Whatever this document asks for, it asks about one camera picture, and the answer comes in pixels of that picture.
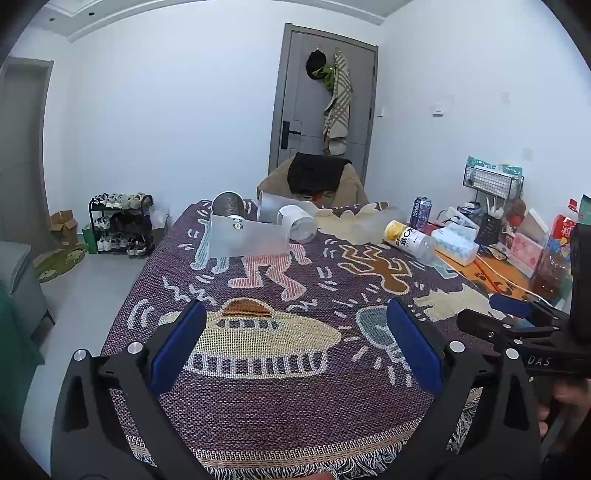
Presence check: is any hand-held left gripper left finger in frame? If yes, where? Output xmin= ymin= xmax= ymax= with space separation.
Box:
xmin=51 ymin=299 xmax=209 ymax=480

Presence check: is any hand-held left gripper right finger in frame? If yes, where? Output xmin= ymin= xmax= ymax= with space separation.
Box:
xmin=385 ymin=297 xmax=542 ymax=480

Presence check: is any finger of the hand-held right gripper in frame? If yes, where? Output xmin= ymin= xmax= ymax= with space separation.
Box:
xmin=456 ymin=308 xmax=573 ymax=352
xmin=489 ymin=294 xmax=571 ymax=325

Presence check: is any white cup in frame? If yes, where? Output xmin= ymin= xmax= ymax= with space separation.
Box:
xmin=277 ymin=204 xmax=319 ymax=244

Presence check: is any metal cup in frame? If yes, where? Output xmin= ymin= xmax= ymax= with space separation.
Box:
xmin=211 ymin=191 xmax=246 ymax=219

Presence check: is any grey translucent cup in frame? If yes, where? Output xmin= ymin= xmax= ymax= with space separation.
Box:
xmin=256 ymin=191 xmax=319 ymax=225

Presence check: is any person's right hand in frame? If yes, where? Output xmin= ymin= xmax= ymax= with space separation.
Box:
xmin=537 ymin=377 xmax=591 ymax=439

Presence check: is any orange paw print mat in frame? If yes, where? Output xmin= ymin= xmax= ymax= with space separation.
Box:
xmin=462 ymin=249 xmax=543 ymax=302

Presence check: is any brown drink bottle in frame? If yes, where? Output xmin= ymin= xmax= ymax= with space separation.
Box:
xmin=530 ymin=239 xmax=573 ymax=302

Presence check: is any pink box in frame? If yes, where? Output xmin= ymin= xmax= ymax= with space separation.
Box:
xmin=509 ymin=231 xmax=551 ymax=278

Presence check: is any black pen holder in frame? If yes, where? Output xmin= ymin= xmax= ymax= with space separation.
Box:
xmin=475 ymin=211 xmax=507 ymax=246

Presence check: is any white tissue pack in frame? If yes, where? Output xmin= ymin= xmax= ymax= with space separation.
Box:
xmin=431 ymin=225 xmax=481 ymax=267

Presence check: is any red packet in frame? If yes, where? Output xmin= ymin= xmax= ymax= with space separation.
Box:
xmin=549 ymin=213 xmax=579 ymax=252

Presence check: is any yellow label plastic bottle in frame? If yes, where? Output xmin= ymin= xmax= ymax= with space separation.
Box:
xmin=385 ymin=220 xmax=438 ymax=265

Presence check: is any printed woven blanket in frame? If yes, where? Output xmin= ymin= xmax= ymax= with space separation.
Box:
xmin=99 ymin=199 xmax=509 ymax=480

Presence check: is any clear plastic sheet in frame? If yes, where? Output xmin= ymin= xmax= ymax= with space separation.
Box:
xmin=209 ymin=213 xmax=291 ymax=257

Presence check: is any blue drink can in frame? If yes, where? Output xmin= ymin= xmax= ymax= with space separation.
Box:
xmin=410 ymin=196 xmax=433 ymax=232

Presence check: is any black shoe rack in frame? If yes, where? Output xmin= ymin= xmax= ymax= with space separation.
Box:
xmin=89 ymin=193 xmax=156 ymax=256

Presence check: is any green floor rug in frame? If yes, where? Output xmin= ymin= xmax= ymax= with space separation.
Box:
xmin=34 ymin=243 xmax=88 ymax=284

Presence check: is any cardboard box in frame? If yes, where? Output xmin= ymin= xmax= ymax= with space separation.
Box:
xmin=49 ymin=209 xmax=79 ymax=246

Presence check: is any grey sofa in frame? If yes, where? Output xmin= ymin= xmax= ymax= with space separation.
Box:
xmin=0 ymin=240 xmax=56 ymax=344

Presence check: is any tan chair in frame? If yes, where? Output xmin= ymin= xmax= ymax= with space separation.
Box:
xmin=257 ymin=157 xmax=370 ymax=207

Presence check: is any black garment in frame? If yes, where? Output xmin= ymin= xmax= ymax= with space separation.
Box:
xmin=287 ymin=152 xmax=352 ymax=195

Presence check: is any plaid scarf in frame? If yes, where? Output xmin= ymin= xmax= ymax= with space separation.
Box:
xmin=321 ymin=51 xmax=352 ymax=155

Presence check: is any grey door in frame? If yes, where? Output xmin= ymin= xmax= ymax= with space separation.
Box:
xmin=268 ymin=23 xmax=380 ymax=188

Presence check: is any green cloth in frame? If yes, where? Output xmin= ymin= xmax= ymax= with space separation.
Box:
xmin=311 ymin=65 xmax=339 ymax=90

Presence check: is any black hat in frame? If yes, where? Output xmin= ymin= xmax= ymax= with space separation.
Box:
xmin=306 ymin=47 xmax=328 ymax=79

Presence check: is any black wire basket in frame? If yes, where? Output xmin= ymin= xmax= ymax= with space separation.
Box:
xmin=462 ymin=164 xmax=525 ymax=200

